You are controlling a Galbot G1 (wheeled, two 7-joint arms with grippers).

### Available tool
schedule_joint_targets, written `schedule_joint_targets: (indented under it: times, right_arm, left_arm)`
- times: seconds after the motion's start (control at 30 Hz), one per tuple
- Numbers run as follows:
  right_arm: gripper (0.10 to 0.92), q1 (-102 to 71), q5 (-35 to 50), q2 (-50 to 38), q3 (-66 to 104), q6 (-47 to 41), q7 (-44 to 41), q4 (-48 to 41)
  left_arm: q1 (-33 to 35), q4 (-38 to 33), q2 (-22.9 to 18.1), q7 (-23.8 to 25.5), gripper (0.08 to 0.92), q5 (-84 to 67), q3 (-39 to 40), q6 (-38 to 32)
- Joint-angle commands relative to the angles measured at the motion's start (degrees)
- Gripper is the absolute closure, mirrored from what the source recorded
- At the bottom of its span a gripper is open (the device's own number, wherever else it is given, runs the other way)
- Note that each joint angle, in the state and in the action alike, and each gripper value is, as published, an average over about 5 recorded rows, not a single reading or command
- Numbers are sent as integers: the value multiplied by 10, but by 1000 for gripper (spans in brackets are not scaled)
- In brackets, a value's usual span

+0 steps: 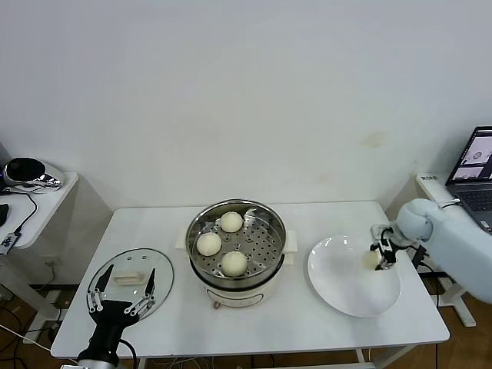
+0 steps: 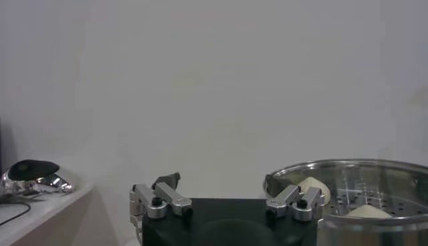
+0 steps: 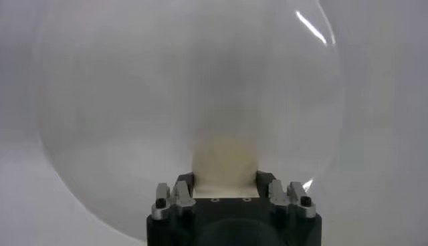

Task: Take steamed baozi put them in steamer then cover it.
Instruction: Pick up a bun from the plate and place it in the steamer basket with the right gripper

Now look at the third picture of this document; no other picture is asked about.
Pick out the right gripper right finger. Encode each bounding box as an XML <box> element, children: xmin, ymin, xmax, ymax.
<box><xmin>255</xmin><ymin>169</ymin><xmax>317</xmax><ymax>220</ymax></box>

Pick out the white steamed baozi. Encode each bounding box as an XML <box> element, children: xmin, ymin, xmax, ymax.
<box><xmin>191</xmin><ymin>132</ymin><xmax>260</xmax><ymax>199</ymax></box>

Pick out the white round plate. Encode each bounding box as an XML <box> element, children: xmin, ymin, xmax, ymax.
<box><xmin>34</xmin><ymin>0</ymin><xmax>346</xmax><ymax>243</ymax></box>

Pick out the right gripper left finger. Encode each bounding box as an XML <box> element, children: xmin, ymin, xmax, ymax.
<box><xmin>150</xmin><ymin>171</ymin><xmax>197</xmax><ymax>221</ymax></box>

